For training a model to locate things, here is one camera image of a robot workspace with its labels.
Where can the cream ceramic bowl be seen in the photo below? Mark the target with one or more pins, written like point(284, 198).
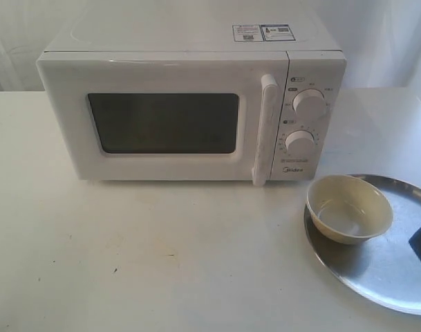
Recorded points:
point(347, 209)

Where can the white microwave oven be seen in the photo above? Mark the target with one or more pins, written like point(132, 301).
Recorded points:
point(193, 91)

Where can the round steel tray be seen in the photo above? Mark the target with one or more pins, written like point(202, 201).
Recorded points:
point(384, 270)

